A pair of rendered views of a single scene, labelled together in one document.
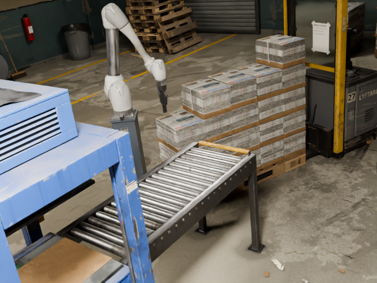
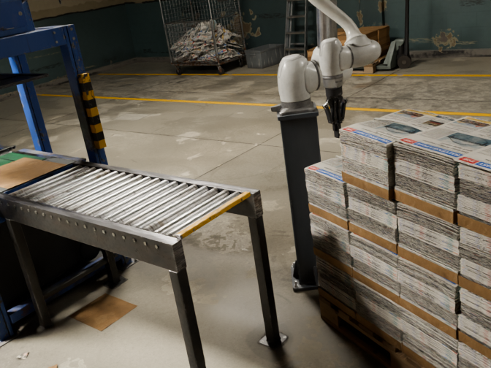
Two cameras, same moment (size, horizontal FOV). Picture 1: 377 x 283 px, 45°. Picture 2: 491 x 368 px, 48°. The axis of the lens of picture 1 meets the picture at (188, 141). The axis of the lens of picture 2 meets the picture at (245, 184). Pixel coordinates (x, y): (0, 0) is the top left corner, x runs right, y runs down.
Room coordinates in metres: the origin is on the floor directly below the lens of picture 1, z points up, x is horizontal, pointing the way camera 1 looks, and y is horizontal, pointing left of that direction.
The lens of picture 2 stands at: (3.25, -2.31, 1.72)
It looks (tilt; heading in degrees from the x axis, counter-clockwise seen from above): 21 degrees down; 92
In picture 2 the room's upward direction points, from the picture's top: 9 degrees counter-clockwise
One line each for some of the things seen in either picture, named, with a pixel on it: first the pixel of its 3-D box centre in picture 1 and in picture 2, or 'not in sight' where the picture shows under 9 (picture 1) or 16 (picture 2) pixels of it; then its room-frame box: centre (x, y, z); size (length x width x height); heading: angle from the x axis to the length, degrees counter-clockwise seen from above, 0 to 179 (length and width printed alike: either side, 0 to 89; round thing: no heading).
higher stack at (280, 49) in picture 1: (281, 104); not in sight; (4.22, -0.96, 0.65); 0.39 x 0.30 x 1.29; 29
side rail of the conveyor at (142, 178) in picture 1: (139, 188); (155, 185); (2.68, 0.37, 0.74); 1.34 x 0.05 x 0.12; 141
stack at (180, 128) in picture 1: (224, 146); (432, 279); (3.87, -0.32, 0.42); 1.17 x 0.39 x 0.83; 119
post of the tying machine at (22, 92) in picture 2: not in sight; (42, 146); (1.77, 1.34, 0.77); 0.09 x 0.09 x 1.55; 51
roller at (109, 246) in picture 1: (100, 242); (47, 182); (2.06, 0.54, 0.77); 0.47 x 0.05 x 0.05; 51
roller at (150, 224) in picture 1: (132, 218); (75, 188); (2.26, 0.38, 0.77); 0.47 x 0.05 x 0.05; 51
